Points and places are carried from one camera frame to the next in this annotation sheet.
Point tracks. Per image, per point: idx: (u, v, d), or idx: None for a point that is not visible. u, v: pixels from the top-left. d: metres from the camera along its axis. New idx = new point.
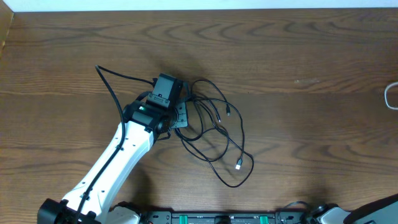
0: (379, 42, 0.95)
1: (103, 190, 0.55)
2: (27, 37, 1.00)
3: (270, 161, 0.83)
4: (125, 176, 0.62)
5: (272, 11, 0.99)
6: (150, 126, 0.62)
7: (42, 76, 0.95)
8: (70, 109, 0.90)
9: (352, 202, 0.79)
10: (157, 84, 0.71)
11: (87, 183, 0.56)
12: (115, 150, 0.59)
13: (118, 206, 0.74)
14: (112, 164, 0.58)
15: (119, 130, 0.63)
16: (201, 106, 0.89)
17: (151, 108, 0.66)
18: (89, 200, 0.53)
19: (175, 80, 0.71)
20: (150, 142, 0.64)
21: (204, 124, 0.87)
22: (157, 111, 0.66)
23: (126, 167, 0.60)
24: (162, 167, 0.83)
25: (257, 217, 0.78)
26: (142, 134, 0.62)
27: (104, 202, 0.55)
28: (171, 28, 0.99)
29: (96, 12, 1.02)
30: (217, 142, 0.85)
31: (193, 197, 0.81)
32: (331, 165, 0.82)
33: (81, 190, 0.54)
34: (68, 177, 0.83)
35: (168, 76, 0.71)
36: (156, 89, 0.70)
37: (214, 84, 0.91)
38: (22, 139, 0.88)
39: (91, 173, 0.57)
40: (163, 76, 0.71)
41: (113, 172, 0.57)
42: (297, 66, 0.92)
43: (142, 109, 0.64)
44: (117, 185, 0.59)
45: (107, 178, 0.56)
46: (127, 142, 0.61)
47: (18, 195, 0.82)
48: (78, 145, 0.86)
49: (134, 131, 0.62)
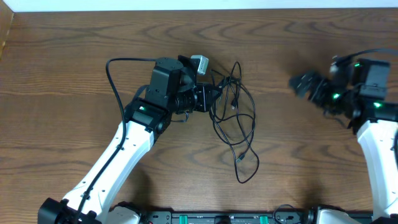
0: (379, 42, 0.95)
1: (103, 190, 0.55)
2: (28, 37, 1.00)
3: (270, 161, 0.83)
4: (126, 176, 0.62)
5: (272, 11, 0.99)
6: (150, 126, 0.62)
7: (42, 76, 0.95)
8: (71, 109, 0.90)
9: (352, 202, 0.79)
10: (153, 77, 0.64)
11: (87, 183, 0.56)
12: (116, 150, 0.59)
13: (118, 206, 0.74)
14: (112, 163, 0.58)
15: (119, 130, 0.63)
16: (231, 91, 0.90)
17: (152, 108, 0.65)
18: (90, 200, 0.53)
19: (170, 72, 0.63)
20: (150, 142, 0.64)
21: (230, 111, 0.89)
22: (157, 110, 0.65)
23: (126, 168, 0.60)
24: (162, 167, 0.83)
25: (257, 217, 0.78)
26: (142, 134, 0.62)
27: (104, 201, 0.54)
28: (171, 27, 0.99)
29: (96, 12, 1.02)
30: (244, 127, 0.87)
31: (193, 197, 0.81)
32: (331, 165, 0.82)
33: (82, 190, 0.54)
34: (68, 177, 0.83)
35: (162, 68, 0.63)
36: (153, 84, 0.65)
37: (242, 72, 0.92)
38: (22, 139, 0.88)
39: (91, 172, 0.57)
40: (158, 68, 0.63)
41: (114, 172, 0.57)
42: (297, 66, 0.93)
43: (142, 110, 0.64)
44: (117, 185, 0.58)
45: (107, 177, 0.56)
46: (127, 142, 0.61)
47: (19, 195, 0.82)
48: (78, 145, 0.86)
49: (134, 131, 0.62)
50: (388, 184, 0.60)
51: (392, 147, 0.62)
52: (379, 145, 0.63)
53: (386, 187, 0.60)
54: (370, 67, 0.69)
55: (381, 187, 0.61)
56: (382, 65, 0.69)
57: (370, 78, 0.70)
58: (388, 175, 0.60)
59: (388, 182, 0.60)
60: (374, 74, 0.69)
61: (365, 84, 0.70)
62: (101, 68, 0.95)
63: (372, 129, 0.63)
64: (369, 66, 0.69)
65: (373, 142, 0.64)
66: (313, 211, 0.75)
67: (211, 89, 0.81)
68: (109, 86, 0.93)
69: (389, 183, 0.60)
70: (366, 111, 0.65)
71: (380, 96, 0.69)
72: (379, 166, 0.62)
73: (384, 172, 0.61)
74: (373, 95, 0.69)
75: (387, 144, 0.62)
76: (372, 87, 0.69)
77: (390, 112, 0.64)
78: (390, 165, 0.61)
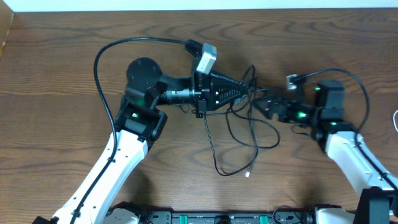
0: (379, 42, 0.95)
1: (94, 206, 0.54)
2: (28, 37, 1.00)
3: (270, 161, 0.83)
4: (119, 188, 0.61)
5: (272, 11, 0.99)
6: (143, 134, 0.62)
7: (42, 76, 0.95)
8: (71, 109, 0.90)
9: (351, 202, 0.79)
10: (129, 94, 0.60)
11: (78, 199, 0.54)
12: (107, 163, 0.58)
13: (116, 208, 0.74)
14: (103, 178, 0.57)
15: (111, 141, 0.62)
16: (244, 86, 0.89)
17: (144, 115, 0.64)
18: (81, 217, 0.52)
19: (145, 90, 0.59)
20: (143, 153, 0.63)
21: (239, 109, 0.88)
22: (150, 116, 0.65)
23: (118, 181, 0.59)
24: (162, 167, 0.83)
25: (257, 217, 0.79)
26: (134, 144, 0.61)
27: (96, 218, 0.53)
28: (171, 28, 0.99)
29: (96, 12, 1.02)
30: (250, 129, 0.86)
31: (193, 197, 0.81)
32: (329, 165, 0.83)
33: (72, 207, 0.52)
34: (68, 177, 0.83)
35: (135, 86, 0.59)
36: (132, 99, 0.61)
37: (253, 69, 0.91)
38: (22, 139, 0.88)
39: (82, 188, 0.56)
40: (132, 86, 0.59)
41: (106, 186, 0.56)
42: (297, 66, 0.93)
43: (135, 117, 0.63)
44: (109, 200, 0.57)
45: (98, 192, 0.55)
46: (119, 154, 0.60)
47: (19, 195, 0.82)
48: (78, 145, 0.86)
49: (126, 141, 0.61)
50: (360, 170, 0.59)
51: (354, 145, 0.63)
52: (343, 144, 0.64)
53: (359, 175, 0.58)
54: (328, 93, 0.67)
55: (357, 180, 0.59)
56: (339, 90, 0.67)
57: (329, 101, 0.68)
58: (358, 163, 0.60)
59: (359, 169, 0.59)
60: (332, 99, 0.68)
61: (324, 108, 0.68)
62: (101, 68, 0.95)
63: (332, 139, 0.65)
64: (326, 90, 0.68)
65: (336, 144, 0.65)
66: (311, 213, 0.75)
67: (207, 97, 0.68)
68: (108, 86, 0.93)
69: (361, 167, 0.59)
70: (327, 132, 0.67)
71: (338, 117, 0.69)
72: (349, 162, 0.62)
73: (354, 162, 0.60)
74: (332, 117, 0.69)
75: (349, 143, 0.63)
76: (331, 110, 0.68)
77: (346, 128, 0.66)
78: (357, 156, 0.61)
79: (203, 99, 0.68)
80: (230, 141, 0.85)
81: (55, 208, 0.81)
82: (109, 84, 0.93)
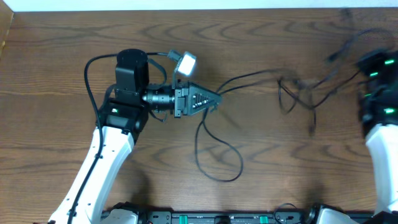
0: (379, 42, 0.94)
1: (89, 203, 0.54)
2: (27, 37, 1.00)
3: (270, 161, 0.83)
4: (112, 182, 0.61)
5: (272, 10, 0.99)
6: (127, 127, 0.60)
7: (42, 76, 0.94)
8: (70, 109, 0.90)
9: (351, 202, 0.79)
10: (117, 73, 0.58)
11: (71, 200, 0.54)
12: (95, 160, 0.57)
13: (114, 210, 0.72)
14: (93, 175, 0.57)
15: (95, 137, 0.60)
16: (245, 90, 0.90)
17: (125, 107, 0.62)
18: (78, 216, 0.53)
19: (135, 67, 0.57)
20: (130, 145, 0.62)
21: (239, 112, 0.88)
22: (133, 108, 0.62)
23: (109, 176, 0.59)
24: (161, 167, 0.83)
25: (257, 217, 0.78)
26: (118, 139, 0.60)
27: (93, 215, 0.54)
28: (171, 27, 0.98)
29: (96, 12, 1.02)
30: (250, 130, 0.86)
31: (193, 197, 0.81)
32: (329, 165, 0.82)
33: (66, 208, 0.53)
34: (68, 177, 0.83)
35: (124, 65, 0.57)
36: (119, 81, 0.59)
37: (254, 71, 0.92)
38: (22, 139, 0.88)
39: (73, 187, 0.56)
40: (120, 65, 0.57)
41: (97, 182, 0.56)
42: (297, 66, 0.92)
43: (116, 111, 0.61)
44: (103, 196, 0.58)
45: (91, 190, 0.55)
46: (106, 150, 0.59)
47: (19, 195, 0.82)
48: (78, 145, 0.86)
49: (111, 136, 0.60)
50: (393, 185, 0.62)
51: None
52: (390, 146, 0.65)
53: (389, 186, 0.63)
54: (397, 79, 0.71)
55: (384, 186, 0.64)
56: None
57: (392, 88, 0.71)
58: (395, 177, 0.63)
59: (392, 182, 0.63)
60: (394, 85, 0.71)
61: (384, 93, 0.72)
62: (101, 68, 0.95)
63: (380, 132, 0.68)
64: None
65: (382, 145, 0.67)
66: (315, 210, 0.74)
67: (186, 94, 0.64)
68: (108, 86, 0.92)
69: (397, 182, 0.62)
70: (375, 121, 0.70)
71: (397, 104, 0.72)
72: (385, 169, 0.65)
73: (390, 173, 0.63)
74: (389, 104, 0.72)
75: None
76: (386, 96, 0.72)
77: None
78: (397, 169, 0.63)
79: (183, 96, 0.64)
80: (230, 141, 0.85)
81: (55, 208, 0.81)
82: (109, 84, 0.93)
